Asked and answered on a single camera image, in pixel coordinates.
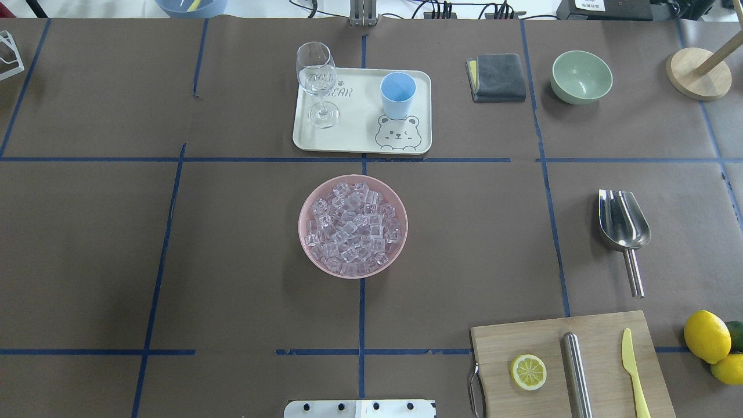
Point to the stainless steel ice scoop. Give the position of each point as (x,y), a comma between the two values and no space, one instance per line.
(625,229)

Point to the pile of clear ice cubes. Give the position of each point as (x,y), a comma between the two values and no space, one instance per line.
(353,227)

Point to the light blue plastic cup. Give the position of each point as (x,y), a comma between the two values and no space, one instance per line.
(397,90)

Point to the pink bowl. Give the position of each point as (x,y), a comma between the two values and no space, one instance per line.
(353,271)

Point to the cream bear serving tray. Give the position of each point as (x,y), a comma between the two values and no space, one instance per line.
(362,126)

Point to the clear wine glass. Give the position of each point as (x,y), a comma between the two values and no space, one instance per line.
(317,76)

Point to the yellow sponge under cloth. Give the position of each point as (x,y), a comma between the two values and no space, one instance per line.
(472,68)

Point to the grey folded cloth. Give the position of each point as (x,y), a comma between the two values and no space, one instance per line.
(500,79)

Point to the wooden cutting board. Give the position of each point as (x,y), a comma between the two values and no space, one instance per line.
(609,386)

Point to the lemon half slice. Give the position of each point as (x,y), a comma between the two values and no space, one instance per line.
(528,372)

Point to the green bowl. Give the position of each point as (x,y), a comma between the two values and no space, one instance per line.
(580,78)

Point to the steel cylinder rod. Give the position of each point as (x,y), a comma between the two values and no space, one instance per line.
(575,373)

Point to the black box device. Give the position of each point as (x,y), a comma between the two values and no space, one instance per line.
(630,10)

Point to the blue bowl at edge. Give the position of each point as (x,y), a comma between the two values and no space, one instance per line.
(192,9)

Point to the yellow plastic knife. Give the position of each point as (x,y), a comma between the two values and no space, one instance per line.
(630,366)

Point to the wooden round stand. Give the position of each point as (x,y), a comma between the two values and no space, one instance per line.
(701,74)

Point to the whole yellow lemon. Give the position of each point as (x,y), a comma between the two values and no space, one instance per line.
(707,336)

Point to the green lime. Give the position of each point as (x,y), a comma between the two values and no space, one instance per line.
(735,328)

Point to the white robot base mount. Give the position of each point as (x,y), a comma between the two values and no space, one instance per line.
(361,408)

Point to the white wire rack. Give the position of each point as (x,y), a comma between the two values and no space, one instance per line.
(11,61)

